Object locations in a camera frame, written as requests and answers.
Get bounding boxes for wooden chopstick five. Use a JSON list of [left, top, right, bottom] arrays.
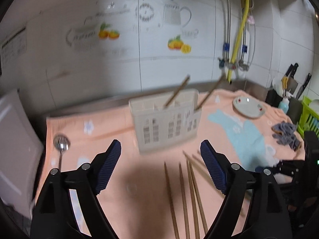
[[190, 164, 208, 234]]

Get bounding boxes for white small dish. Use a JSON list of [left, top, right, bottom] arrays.
[[232, 96, 266, 119]]

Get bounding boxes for grey rag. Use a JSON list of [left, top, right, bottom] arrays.
[[271, 121, 301, 151]]

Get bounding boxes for wooden chopstick two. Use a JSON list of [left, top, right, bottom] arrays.
[[164, 162, 179, 239]]

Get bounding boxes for steel slotted spoon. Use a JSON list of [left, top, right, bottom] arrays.
[[53, 134, 71, 170]]

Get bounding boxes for wooden chopstick six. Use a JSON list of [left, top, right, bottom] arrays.
[[183, 151, 224, 197]]

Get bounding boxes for green plastic basket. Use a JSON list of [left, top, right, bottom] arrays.
[[297, 96, 318, 138]]

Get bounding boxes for black handled knife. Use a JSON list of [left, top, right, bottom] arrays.
[[296, 73, 312, 100]]

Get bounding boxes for braided steel hose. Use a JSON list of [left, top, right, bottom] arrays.
[[218, 0, 231, 68]]

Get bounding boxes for cream plastic utensil holder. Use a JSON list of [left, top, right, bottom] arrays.
[[129, 89, 201, 153]]

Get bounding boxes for white microwave oven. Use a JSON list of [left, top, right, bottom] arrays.
[[0, 90, 44, 218]]

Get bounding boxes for wooden chopstick seven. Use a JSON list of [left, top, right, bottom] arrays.
[[192, 155, 206, 168]]

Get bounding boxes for wooden chopstick nine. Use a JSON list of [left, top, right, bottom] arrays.
[[194, 74, 226, 112]]

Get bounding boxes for yellow gas hose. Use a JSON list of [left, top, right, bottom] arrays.
[[226, 0, 250, 84]]

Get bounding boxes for blue soap bottle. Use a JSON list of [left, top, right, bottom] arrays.
[[278, 97, 290, 114]]

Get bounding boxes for wooden chopstick three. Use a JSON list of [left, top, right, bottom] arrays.
[[178, 163, 190, 239]]

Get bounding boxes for wooden chopstick one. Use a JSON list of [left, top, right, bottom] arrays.
[[164, 75, 190, 109]]

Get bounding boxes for peach printed towel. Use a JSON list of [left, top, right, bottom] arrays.
[[40, 90, 305, 238]]

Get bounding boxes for wooden chopstick four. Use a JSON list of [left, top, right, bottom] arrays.
[[187, 160, 200, 239]]

